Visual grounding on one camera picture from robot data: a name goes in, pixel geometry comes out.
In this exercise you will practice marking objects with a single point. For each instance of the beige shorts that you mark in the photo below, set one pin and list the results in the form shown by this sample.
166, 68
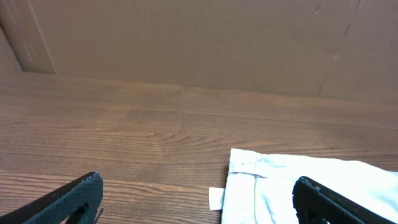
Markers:
259, 186

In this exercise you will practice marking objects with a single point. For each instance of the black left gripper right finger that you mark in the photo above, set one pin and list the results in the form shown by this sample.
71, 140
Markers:
316, 204

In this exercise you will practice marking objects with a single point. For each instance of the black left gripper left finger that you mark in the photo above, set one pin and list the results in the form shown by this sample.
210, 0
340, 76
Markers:
77, 202

